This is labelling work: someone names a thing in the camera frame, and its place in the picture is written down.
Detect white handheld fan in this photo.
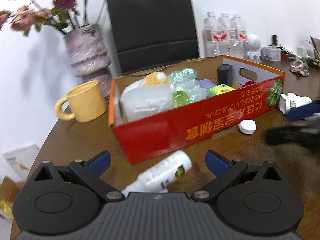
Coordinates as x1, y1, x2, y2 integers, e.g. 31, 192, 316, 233
278, 93, 312, 115

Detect red rose flower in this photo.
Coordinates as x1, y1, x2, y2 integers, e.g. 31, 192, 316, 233
244, 81, 256, 86

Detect white small bottle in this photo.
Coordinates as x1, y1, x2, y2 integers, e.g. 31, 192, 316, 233
122, 150, 192, 197

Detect white wet wipes pack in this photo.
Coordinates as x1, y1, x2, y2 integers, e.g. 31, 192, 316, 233
120, 85, 173, 122

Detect green tissue pack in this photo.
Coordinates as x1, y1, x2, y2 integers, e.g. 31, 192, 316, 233
208, 84, 235, 96

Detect grey power adapter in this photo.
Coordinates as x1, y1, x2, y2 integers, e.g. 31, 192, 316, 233
217, 64, 233, 86

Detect iridescent plastic bag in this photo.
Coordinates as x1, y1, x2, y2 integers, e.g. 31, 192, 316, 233
169, 68, 208, 103

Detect yellow white plush toy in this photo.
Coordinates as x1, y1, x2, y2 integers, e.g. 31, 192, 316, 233
140, 72, 170, 87

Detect purple knitted cloth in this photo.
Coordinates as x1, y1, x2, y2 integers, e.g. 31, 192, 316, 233
199, 79, 216, 89

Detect red cardboard box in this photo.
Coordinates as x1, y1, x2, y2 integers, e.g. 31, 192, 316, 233
108, 55, 285, 164

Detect dark snack packet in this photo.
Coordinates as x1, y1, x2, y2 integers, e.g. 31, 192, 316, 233
289, 64, 310, 77

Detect white round earbud case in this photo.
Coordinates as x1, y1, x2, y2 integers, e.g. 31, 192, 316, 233
238, 120, 257, 135

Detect yellow mug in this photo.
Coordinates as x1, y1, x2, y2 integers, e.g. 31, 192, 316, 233
55, 80, 107, 123

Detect white notebook box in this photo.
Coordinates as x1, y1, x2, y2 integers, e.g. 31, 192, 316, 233
1, 144, 39, 182

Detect white robot figurine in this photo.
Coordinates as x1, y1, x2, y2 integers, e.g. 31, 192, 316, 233
247, 34, 261, 63

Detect small brown cardboard box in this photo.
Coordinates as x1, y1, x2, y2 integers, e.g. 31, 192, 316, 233
0, 177, 25, 205

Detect right water bottle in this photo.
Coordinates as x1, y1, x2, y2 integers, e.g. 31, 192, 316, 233
230, 14, 248, 59

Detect water bottle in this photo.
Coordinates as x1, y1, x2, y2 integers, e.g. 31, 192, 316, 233
230, 14, 248, 59
203, 12, 221, 57
219, 12, 232, 55

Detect purple ceramic vase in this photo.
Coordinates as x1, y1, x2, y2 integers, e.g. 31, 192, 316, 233
63, 24, 112, 101

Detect middle water bottle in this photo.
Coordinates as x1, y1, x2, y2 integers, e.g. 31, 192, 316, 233
219, 12, 232, 55

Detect left water bottle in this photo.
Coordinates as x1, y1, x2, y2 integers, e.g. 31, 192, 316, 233
203, 12, 221, 57

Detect black paper bag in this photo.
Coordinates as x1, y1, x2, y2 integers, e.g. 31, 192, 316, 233
107, 0, 199, 74

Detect dried pink roses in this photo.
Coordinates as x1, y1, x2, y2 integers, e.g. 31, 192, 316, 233
1, 0, 89, 36

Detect black charger on cable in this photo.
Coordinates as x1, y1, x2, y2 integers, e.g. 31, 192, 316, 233
272, 35, 278, 46

